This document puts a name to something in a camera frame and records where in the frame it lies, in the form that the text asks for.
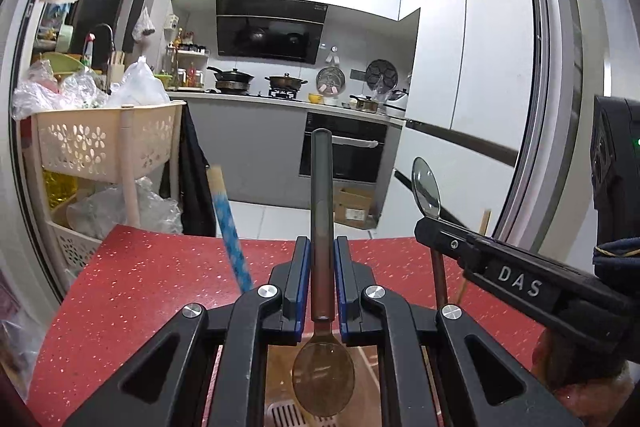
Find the dark-handled clear spoon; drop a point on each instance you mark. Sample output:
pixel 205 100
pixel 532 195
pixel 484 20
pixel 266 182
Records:
pixel 323 374

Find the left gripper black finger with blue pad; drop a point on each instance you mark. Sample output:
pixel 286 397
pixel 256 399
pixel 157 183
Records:
pixel 437 367
pixel 207 366

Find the black garment hanging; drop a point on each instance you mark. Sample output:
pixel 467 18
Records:
pixel 197 210

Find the blue dotted wooden chopstick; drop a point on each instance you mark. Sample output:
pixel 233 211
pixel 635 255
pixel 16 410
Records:
pixel 223 212

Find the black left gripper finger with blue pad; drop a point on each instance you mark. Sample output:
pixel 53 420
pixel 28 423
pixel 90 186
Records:
pixel 452 241

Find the black wok on stove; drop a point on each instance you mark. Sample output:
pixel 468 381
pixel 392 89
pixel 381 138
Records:
pixel 231 80

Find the white refrigerator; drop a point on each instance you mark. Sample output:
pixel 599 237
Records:
pixel 466 115

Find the black range hood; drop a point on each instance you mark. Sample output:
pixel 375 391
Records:
pixel 278 30

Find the cardboard box on floor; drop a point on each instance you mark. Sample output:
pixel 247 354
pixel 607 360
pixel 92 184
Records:
pixel 352 206

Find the black built-in oven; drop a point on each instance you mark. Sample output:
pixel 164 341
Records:
pixel 357 147

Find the black-handled smoky spoon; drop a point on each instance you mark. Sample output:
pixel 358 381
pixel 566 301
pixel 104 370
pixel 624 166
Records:
pixel 426 194

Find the person's right hand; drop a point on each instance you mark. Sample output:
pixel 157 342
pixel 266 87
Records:
pixel 596 402

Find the beige plastic storage cart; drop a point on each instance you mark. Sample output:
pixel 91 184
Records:
pixel 94 168

